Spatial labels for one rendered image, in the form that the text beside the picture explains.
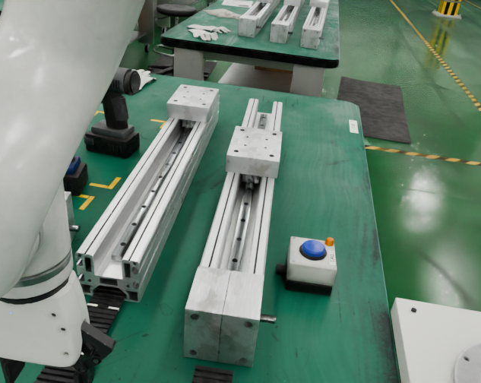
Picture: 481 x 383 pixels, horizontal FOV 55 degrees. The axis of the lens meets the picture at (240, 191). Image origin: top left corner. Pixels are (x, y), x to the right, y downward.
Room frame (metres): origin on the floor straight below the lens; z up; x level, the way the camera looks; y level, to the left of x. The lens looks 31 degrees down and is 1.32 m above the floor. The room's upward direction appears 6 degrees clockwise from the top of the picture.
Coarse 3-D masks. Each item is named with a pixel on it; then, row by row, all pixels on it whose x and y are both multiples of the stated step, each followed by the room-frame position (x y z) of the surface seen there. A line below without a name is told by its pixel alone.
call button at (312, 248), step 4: (308, 240) 0.65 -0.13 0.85; (312, 240) 0.65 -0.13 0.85; (316, 240) 0.65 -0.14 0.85; (304, 244) 0.64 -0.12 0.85; (308, 244) 0.64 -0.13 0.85; (312, 244) 0.64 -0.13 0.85; (316, 244) 0.64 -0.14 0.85; (320, 244) 0.64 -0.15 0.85; (304, 248) 0.63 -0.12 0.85; (308, 248) 0.63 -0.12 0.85; (312, 248) 0.63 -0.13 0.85; (316, 248) 0.63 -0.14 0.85; (320, 248) 0.63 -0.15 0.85; (324, 248) 0.63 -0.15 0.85; (304, 252) 0.63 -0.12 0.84; (308, 252) 0.62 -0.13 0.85; (312, 252) 0.62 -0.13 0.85; (316, 252) 0.62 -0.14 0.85; (320, 252) 0.62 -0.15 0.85; (312, 256) 0.62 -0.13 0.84; (316, 256) 0.62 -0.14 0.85; (320, 256) 0.62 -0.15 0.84
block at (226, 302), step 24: (192, 288) 0.48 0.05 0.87; (216, 288) 0.48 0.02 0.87; (240, 288) 0.49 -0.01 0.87; (192, 312) 0.44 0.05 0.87; (216, 312) 0.44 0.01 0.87; (240, 312) 0.44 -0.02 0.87; (192, 336) 0.44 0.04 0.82; (216, 336) 0.44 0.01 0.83; (240, 336) 0.43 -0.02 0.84; (216, 360) 0.44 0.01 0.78; (240, 360) 0.44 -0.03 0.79
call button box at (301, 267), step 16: (304, 240) 0.67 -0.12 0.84; (320, 240) 0.67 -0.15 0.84; (288, 256) 0.64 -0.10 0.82; (304, 256) 0.62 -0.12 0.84; (288, 272) 0.60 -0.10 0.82; (304, 272) 0.60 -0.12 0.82; (320, 272) 0.60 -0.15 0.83; (336, 272) 0.60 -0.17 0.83; (288, 288) 0.60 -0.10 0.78; (304, 288) 0.60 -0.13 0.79; (320, 288) 0.60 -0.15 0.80
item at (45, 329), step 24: (72, 288) 0.34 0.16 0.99; (0, 312) 0.32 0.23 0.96; (24, 312) 0.32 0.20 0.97; (48, 312) 0.32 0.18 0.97; (72, 312) 0.33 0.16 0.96; (0, 336) 0.32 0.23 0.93; (24, 336) 0.32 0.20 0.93; (48, 336) 0.32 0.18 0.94; (72, 336) 0.32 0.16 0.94; (24, 360) 0.32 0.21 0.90; (48, 360) 0.32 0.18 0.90; (72, 360) 0.32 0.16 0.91
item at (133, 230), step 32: (192, 128) 1.06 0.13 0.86; (160, 160) 0.93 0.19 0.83; (192, 160) 0.93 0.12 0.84; (128, 192) 0.73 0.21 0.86; (160, 192) 0.74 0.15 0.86; (96, 224) 0.62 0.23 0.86; (128, 224) 0.67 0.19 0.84; (160, 224) 0.67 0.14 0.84; (96, 256) 0.55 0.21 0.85; (128, 256) 0.54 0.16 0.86; (96, 288) 0.55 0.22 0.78; (128, 288) 0.54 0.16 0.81
